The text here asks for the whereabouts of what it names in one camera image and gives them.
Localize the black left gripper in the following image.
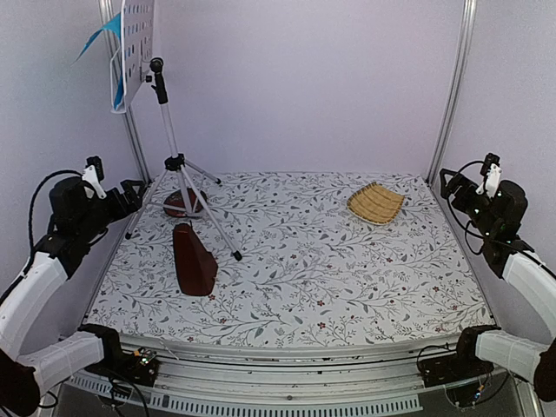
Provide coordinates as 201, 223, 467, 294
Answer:
77, 178, 145, 241

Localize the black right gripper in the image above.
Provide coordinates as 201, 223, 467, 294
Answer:
442, 169, 500, 237

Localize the dark red wooden metronome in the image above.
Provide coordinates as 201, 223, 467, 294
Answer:
173, 223, 218, 296

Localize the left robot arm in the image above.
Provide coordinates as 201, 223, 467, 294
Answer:
1, 166, 144, 416

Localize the red floral round tin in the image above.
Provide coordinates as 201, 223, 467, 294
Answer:
163, 188, 204, 218

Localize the woven bamboo tray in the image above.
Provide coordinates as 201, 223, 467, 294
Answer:
347, 182, 405, 225

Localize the white tripod music stand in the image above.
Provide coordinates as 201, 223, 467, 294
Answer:
122, 1, 242, 261

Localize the floral table cloth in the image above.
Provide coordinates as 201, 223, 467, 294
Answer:
87, 173, 493, 348

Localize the white blue sheet music booklet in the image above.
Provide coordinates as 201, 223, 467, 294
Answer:
71, 1, 128, 114

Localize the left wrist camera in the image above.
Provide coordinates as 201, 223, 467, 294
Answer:
86, 156, 104, 181

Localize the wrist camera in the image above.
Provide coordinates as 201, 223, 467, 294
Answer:
86, 156, 104, 181
480, 153, 500, 176

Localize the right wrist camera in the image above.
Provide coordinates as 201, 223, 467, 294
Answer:
480, 153, 500, 176

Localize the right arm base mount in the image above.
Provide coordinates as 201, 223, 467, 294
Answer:
416, 345, 494, 409

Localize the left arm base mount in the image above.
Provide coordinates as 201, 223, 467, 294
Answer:
85, 345, 160, 387

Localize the right aluminium frame post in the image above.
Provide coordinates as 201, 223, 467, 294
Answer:
427, 0, 478, 186

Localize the aluminium front rail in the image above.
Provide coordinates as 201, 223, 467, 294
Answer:
38, 332, 544, 417

